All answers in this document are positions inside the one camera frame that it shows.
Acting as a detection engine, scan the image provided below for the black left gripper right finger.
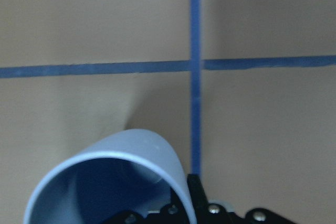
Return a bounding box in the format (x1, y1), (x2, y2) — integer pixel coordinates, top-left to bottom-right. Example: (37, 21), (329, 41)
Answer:
(187, 174), (294, 224)

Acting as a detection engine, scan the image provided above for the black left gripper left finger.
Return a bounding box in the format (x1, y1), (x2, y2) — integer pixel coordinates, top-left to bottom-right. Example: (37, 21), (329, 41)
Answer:
(100, 187), (189, 223)

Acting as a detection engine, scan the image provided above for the blue cup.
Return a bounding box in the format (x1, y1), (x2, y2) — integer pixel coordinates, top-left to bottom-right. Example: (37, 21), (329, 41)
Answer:
(24, 129), (196, 223)

